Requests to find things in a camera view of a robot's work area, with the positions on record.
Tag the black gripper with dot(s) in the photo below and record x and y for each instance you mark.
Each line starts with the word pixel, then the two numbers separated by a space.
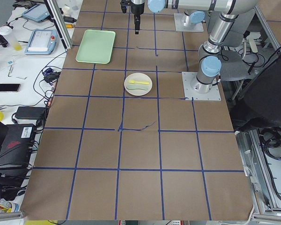
pixel 137 9

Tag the white round plate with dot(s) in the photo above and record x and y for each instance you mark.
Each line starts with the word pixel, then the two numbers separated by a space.
pixel 138 77

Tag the yellow plastic fork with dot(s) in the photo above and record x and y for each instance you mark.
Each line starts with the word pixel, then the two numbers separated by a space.
pixel 139 82

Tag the pale green plastic spoon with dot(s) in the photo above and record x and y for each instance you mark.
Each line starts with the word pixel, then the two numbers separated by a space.
pixel 136 87

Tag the light green plastic tray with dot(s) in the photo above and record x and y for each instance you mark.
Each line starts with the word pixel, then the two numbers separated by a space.
pixel 96 47

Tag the white paper cup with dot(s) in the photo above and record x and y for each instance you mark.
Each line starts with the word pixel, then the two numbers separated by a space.
pixel 66 11

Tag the far teach pendant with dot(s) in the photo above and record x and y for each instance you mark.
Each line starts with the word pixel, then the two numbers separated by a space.
pixel 36 13

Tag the teach pendant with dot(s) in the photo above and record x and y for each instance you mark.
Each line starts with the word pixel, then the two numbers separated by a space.
pixel 36 13
pixel 41 42

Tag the near teach pendant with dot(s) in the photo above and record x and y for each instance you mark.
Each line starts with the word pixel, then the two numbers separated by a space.
pixel 41 42

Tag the grey chair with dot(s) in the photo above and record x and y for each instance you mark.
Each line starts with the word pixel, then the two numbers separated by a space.
pixel 234 61

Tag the plastic cup with yellow drink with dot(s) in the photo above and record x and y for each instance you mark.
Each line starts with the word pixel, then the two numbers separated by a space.
pixel 8 34

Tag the black smartphone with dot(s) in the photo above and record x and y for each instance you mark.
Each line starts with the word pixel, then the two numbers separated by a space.
pixel 9 87

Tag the black power adapter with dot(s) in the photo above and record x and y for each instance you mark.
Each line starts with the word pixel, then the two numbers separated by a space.
pixel 29 113

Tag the black cloth cover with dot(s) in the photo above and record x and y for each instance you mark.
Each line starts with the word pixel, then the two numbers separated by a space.
pixel 260 106

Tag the black computer box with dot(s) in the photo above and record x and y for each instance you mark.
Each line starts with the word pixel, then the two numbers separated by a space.
pixel 17 145

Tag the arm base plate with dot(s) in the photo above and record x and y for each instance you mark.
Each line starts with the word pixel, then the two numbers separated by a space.
pixel 194 90
pixel 189 23

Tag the aluminium frame post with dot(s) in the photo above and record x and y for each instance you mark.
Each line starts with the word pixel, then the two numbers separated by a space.
pixel 59 23

